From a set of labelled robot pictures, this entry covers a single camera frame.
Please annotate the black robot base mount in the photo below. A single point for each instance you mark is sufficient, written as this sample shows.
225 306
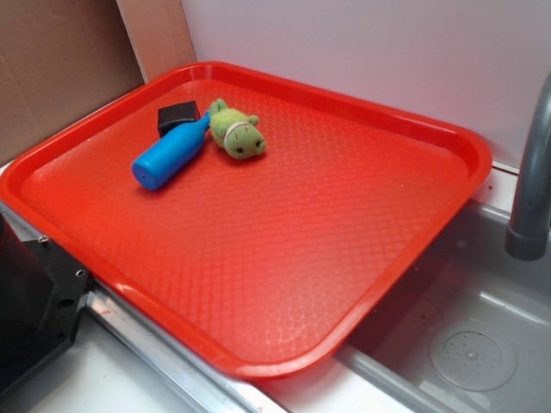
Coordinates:
43 293

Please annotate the brown cardboard panel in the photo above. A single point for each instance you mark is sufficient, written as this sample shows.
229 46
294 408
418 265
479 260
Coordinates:
62 60

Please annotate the grey faucet spout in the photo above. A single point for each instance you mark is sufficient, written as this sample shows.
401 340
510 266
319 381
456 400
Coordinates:
529 225

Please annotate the black cube block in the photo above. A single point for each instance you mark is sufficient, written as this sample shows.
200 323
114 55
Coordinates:
175 115

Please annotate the red plastic tray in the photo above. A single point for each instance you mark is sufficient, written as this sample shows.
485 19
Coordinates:
263 267

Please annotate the grey toy sink basin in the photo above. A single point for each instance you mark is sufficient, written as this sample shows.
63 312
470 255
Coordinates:
466 329

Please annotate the green plush animal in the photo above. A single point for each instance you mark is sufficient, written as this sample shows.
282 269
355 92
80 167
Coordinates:
235 132

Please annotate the blue plastic bottle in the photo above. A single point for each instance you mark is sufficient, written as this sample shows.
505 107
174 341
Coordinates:
154 167

